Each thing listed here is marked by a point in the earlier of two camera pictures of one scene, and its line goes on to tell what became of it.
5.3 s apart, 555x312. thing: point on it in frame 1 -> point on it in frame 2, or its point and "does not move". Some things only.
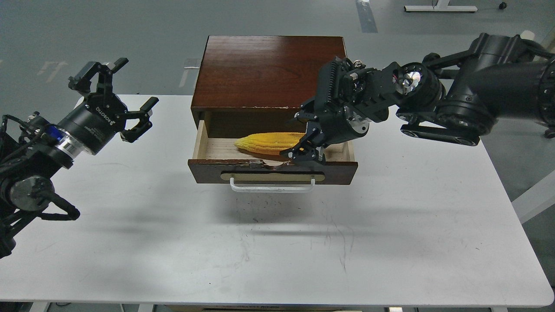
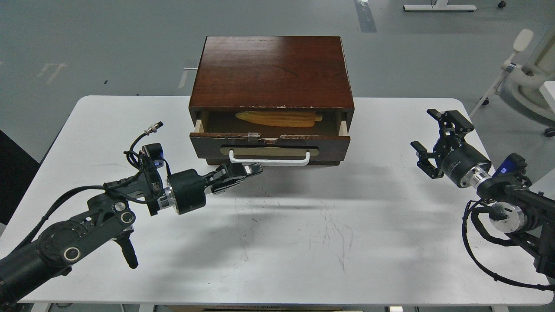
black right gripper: x=350 y=97 -> x=465 y=165
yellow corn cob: x=270 y=143 -> x=289 y=119
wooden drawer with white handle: x=217 y=160 -> x=278 y=135
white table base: x=440 y=5 does not move
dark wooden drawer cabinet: x=246 y=84 does not move
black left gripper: x=96 y=121 -> x=187 y=187
